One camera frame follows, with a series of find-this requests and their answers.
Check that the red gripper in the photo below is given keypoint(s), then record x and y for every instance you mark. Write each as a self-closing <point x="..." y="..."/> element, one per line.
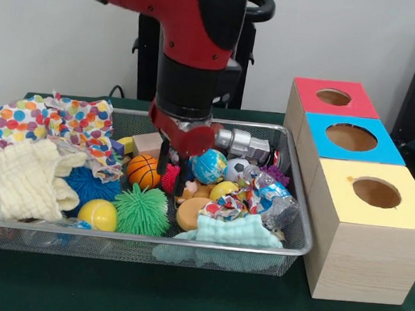
<point x="198" y="140"/>

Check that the orange toy basketball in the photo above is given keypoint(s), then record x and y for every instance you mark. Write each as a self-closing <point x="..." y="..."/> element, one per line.
<point x="144" y="171"/>

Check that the small tan plush toy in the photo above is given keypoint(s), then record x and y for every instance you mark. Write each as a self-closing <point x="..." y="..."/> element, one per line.
<point x="194" y="191"/>

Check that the colourful polka dot cloth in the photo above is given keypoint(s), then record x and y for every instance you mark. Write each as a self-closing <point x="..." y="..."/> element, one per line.
<point x="81" y="122"/>
<point x="13" y="124"/>

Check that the cream waffle cloth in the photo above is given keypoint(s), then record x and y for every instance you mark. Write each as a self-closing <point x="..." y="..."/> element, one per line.
<point x="31" y="182"/>

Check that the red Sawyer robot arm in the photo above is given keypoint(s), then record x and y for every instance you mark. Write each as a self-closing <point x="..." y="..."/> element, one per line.
<point x="188" y="19"/>

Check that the shallow clear mesh bin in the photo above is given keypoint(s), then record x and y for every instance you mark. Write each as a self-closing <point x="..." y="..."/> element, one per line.
<point x="221" y="261"/>

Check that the wooden box with three holes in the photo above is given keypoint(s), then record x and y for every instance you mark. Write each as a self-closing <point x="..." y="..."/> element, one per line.
<point x="364" y="262"/>

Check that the blue globe ball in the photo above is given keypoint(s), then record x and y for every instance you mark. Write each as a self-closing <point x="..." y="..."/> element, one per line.
<point x="210" y="166"/>

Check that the green spiky puffer ball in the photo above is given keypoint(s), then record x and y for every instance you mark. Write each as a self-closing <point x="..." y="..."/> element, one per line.
<point x="141" y="211"/>

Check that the silver plastic toy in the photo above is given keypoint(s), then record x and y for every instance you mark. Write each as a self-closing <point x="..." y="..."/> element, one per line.
<point x="245" y="144"/>

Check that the yellow tennis ball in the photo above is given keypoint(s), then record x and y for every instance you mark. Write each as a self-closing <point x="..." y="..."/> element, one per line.
<point x="98" y="214"/>

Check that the mint green waffle cloth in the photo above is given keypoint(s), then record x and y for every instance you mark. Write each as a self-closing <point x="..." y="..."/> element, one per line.
<point x="237" y="232"/>

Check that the crushed clear water bottle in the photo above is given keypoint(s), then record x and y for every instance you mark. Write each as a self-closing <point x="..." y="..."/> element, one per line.
<point x="272" y="199"/>

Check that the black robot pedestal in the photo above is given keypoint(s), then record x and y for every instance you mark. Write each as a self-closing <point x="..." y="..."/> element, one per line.
<point x="147" y="51"/>

